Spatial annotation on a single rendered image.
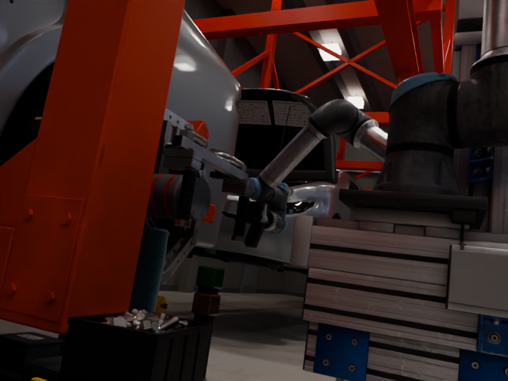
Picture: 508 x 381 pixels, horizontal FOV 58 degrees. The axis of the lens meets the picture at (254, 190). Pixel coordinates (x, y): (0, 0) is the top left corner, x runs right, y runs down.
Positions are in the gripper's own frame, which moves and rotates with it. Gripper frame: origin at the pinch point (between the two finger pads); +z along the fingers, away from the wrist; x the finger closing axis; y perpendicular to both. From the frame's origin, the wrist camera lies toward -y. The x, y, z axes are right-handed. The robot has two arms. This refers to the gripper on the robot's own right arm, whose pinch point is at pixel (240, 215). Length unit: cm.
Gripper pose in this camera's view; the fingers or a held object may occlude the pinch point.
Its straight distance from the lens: 150.2
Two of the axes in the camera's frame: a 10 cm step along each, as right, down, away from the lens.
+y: 1.4, -9.8, 1.7
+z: -4.0, -2.1, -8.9
